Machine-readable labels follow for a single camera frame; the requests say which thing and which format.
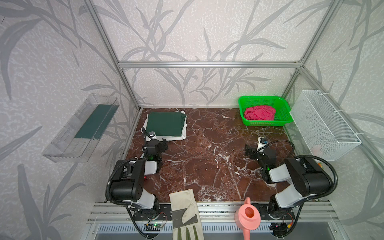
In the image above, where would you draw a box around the dark green t-shirt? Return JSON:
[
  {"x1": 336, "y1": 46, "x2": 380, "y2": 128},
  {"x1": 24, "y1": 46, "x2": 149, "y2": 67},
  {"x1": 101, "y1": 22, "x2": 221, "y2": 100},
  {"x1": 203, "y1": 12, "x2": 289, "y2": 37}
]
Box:
[{"x1": 145, "y1": 112, "x2": 187, "y2": 137}]

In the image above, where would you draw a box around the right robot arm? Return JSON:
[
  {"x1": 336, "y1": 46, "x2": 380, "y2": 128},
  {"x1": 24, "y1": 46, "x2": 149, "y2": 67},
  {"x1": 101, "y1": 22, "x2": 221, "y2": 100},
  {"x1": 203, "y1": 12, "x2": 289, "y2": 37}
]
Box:
[{"x1": 245, "y1": 137, "x2": 339, "y2": 219}]

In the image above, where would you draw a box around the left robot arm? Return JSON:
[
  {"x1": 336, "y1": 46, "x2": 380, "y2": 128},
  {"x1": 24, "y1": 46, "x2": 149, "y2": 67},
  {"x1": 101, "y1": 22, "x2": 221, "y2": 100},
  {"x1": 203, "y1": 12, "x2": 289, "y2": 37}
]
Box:
[{"x1": 105, "y1": 128, "x2": 169, "y2": 219}]

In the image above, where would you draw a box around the white folded t-shirt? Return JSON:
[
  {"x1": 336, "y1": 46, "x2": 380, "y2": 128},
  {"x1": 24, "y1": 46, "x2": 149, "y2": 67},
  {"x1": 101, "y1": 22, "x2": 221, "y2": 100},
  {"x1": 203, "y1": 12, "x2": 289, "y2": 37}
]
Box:
[{"x1": 143, "y1": 111, "x2": 188, "y2": 141}]

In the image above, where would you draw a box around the pink crumpled t-shirt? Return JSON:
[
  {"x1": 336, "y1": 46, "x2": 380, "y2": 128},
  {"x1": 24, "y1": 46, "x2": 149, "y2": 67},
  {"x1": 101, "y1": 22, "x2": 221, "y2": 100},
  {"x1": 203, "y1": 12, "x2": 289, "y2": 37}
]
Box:
[{"x1": 244, "y1": 105, "x2": 276, "y2": 121}]

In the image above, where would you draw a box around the green plastic basket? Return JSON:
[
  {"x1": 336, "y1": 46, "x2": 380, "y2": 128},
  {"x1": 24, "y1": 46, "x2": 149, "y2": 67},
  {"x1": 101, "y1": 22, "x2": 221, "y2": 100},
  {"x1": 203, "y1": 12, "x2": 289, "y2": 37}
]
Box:
[{"x1": 238, "y1": 96, "x2": 293, "y2": 127}]

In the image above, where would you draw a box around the pink watering can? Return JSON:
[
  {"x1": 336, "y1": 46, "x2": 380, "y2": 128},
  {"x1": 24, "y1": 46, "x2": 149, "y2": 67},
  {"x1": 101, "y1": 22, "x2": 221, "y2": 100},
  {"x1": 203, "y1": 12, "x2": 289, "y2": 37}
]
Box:
[{"x1": 235, "y1": 197, "x2": 261, "y2": 240}]

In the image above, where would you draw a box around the beige gardening glove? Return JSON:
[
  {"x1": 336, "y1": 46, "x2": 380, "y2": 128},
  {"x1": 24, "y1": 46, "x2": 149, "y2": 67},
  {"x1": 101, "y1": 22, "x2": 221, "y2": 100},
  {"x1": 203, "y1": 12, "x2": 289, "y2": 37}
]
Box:
[{"x1": 169, "y1": 189, "x2": 205, "y2": 240}]

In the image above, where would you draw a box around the white wire mesh basket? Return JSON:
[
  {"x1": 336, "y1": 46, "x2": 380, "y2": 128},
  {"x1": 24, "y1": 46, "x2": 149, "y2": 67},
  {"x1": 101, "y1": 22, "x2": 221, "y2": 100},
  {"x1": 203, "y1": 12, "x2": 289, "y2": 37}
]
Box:
[{"x1": 290, "y1": 90, "x2": 362, "y2": 161}]

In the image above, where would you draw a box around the clear plastic wall shelf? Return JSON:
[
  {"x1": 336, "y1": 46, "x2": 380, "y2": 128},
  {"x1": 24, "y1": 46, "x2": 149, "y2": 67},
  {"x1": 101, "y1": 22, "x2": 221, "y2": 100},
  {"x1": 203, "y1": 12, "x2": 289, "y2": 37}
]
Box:
[{"x1": 42, "y1": 94, "x2": 120, "y2": 163}]

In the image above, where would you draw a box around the aluminium frame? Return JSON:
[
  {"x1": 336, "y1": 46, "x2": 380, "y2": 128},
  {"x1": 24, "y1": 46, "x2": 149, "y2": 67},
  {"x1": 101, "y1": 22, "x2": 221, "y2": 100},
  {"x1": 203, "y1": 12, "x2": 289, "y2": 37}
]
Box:
[{"x1": 92, "y1": 1, "x2": 384, "y2": 240}]

